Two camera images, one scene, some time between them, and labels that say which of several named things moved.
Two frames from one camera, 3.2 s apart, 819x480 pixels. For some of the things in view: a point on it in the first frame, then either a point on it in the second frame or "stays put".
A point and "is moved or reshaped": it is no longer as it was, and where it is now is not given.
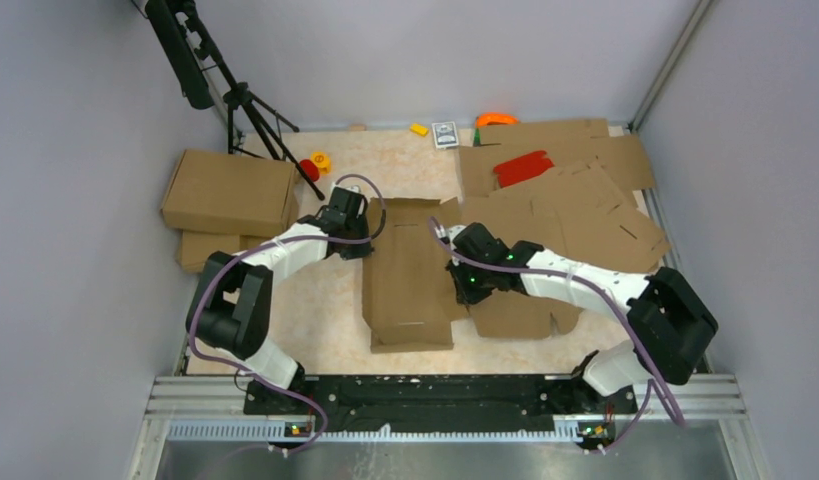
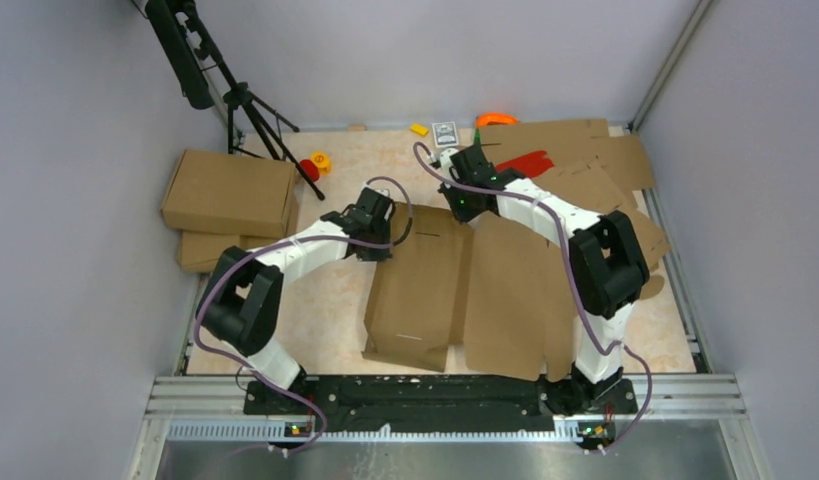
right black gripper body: (472, 284) → (461, 203)
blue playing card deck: (445, 135) stays put
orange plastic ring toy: (495, 118) stays put
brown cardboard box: (409, 298) is moved or reshaped
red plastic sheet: (521, 168) stays put
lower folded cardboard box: (195, 246) stays put
